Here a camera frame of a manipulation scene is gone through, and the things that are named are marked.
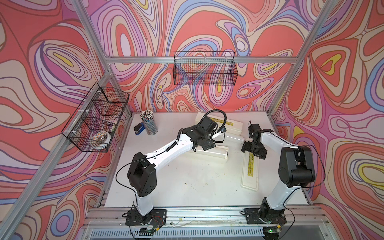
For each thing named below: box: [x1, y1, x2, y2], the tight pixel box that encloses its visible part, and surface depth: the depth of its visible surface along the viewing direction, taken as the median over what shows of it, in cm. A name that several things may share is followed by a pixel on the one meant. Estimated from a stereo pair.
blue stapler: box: [134, 122, 146, 135], surface depth 108 cm
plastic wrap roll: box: [195, 145, 229, 159], surface depth 92 cm
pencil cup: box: [140, 109, 159, 136], surface depth 98 cm
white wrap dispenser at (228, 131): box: [195, 112, 245, 144], surface depth 101 cm
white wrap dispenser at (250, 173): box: [240, 151, 260, 192], surface depth 87 cm
